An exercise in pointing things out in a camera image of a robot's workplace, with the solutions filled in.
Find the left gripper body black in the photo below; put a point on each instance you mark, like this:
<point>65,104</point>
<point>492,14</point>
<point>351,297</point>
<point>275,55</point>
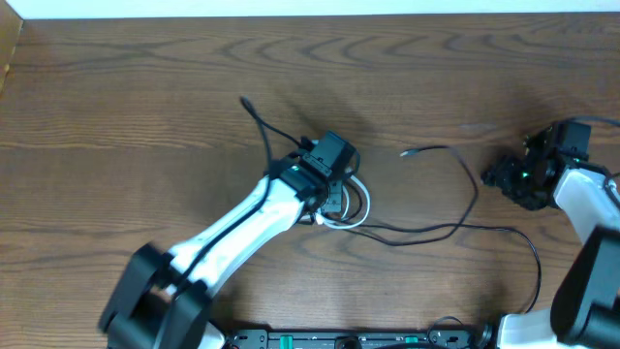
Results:
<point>332,201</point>

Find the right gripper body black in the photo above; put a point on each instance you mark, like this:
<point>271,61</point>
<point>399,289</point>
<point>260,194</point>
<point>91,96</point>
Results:
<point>517,182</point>

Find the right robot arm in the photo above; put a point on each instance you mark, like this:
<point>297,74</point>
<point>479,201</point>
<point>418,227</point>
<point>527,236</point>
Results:
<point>585,309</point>

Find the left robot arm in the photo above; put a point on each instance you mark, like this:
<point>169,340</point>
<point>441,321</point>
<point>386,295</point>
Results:
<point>163,299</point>

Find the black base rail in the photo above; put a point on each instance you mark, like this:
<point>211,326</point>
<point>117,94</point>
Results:
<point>445,333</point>

